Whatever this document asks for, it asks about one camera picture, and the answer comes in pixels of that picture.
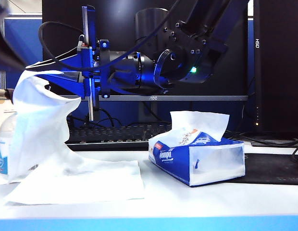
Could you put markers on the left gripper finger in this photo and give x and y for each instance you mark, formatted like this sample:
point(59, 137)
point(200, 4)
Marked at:
point(4, 55)

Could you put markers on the black mouse pad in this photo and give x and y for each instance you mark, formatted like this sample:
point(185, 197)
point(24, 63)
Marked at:
point(271, 168)

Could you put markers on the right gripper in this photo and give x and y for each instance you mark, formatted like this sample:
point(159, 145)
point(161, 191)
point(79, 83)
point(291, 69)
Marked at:
point(91, 62)

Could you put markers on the large black AOC monitor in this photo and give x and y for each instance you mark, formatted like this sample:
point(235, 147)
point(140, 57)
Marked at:
point(120, 14)

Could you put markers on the desk calendar wooden stand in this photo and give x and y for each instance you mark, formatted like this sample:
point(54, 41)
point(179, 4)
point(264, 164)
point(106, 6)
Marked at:
point(0, 93)

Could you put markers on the clear alcohol pump bottle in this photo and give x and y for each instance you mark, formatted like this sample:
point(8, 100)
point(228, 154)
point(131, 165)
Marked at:
point(4, 144)

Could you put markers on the black HSD monitor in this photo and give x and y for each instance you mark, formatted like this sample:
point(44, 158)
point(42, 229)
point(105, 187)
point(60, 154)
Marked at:
point(278, 72)

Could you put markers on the white tissue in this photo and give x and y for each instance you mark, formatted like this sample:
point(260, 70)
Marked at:
point(199, 120)
point(96, 180)
point(40, 120)

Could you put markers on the blue Tempo tissue pack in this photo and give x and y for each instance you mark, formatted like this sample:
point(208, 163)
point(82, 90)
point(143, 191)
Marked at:
point(173, 163)

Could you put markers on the black keyboard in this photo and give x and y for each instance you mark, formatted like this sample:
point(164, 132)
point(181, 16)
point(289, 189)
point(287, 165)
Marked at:
point(115, 137)

